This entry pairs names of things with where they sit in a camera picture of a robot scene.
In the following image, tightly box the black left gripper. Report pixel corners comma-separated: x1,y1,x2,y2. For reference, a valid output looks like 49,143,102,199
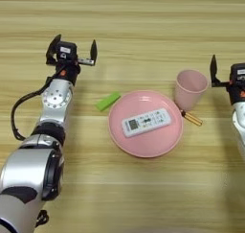
45,34,99,85

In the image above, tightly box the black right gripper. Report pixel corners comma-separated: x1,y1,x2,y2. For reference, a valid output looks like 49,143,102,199
210,54,245,105

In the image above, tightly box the pink plastic cup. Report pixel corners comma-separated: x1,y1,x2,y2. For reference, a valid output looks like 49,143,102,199
173,69,210,112

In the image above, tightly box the green rectangular block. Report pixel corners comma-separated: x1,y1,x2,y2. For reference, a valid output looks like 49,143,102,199
95,91,122,112

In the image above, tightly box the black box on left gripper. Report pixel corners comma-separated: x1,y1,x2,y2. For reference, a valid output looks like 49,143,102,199
56,41,78,62

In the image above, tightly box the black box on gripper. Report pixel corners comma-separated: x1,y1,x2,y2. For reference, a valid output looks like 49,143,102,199
56,41,78,62
230,62,245,82

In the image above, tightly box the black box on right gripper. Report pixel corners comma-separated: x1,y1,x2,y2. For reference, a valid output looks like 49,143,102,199
230,62,245,82

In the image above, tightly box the small golden brown tube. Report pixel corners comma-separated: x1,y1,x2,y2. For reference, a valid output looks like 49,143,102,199
180,109,204,128

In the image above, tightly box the white remote control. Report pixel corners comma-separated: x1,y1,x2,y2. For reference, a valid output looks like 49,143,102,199
121,107,172,139

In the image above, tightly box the pink round plate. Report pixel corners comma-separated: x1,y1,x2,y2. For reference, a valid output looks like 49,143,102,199
107,89,185,159

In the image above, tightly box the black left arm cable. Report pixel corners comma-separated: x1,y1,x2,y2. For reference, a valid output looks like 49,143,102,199
10,63,66,142

